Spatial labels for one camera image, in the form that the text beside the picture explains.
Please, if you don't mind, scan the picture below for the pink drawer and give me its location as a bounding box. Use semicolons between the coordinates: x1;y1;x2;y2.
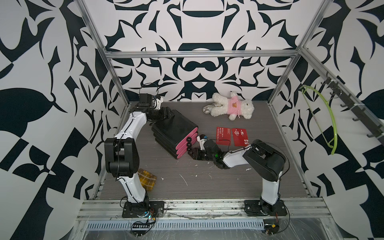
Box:
176;127;198;159

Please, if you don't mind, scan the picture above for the red postcard with text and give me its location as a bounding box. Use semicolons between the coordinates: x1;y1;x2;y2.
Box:
216;127;231;146

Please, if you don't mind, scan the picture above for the black drawer cabinet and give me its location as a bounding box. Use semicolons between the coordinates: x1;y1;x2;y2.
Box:
152;110;198;159

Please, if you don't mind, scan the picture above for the red postcard with logo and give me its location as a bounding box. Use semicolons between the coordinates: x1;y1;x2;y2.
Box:
232;128;250;147

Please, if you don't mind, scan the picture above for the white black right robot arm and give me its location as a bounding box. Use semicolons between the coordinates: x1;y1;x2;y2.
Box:
187;139;287;215

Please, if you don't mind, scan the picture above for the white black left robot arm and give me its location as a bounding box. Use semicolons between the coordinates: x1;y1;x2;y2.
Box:
104;104;173;211

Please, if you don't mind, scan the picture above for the white teddy bear pink shirt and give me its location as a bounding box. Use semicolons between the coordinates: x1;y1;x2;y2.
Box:
209;92;255;121

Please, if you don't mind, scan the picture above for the yellow plaid cloth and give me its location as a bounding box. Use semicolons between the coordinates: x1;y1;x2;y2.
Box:
138;169;157;192

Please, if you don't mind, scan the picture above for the black connector left front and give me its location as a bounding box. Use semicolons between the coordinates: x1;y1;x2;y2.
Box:
131;218;156;237

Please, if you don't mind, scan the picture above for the black connector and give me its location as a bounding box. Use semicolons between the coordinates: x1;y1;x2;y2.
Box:
263;219;280;235
131;218;156;237

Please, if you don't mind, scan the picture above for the black connector right front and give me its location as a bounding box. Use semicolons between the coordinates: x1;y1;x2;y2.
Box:
263;219;280;235

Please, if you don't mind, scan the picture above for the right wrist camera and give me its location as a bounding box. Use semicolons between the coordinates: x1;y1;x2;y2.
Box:
197;134;208;151

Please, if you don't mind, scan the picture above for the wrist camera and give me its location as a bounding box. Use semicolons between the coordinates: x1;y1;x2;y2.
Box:
137;94;164;110
197;134;208;151

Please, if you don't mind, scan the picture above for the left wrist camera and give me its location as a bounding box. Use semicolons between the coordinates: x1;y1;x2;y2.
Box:
137;94;164;110

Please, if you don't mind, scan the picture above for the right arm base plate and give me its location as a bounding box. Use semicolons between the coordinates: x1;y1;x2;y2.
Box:
244;199;288;217

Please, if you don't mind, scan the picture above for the aluminium frame back crossbar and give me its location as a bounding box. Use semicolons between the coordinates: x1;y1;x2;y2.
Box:
106;50;294;59

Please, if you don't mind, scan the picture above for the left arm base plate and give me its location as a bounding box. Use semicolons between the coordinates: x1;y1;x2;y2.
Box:
122;201;165;218

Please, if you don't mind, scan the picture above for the aluminium frame post left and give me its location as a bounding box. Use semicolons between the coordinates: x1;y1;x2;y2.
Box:
75;0;131;107

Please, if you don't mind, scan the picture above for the aluminium frame post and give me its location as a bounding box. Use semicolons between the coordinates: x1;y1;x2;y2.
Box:
75;0;131;107
268;0;334;106

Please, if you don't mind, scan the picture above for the aluminium front rail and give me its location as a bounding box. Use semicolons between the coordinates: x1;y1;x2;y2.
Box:
76;198;332;221

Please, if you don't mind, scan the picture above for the green wire hanger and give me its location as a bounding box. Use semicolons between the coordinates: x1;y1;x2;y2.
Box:
299;85;339;156

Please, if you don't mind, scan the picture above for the black hook rail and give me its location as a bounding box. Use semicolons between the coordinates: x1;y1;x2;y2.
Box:
322;72;384;146

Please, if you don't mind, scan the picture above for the aluminium frame post right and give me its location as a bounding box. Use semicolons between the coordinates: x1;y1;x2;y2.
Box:
268;0;334;106

